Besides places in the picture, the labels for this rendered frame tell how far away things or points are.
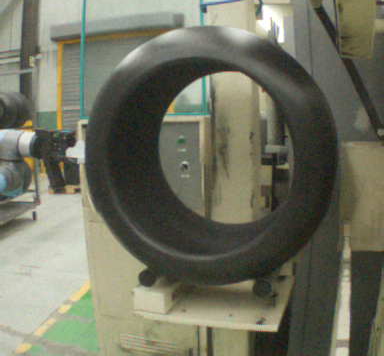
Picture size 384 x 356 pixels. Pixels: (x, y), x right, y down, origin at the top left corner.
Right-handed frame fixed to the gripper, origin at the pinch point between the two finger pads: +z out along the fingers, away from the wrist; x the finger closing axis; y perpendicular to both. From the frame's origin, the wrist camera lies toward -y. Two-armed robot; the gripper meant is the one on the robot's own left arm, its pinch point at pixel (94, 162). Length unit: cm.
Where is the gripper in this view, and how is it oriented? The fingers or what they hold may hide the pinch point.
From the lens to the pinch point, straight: 123.6
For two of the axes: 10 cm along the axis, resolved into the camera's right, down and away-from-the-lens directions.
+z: 9.5, 1.3, -3.0
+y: 0.8, -9.9, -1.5
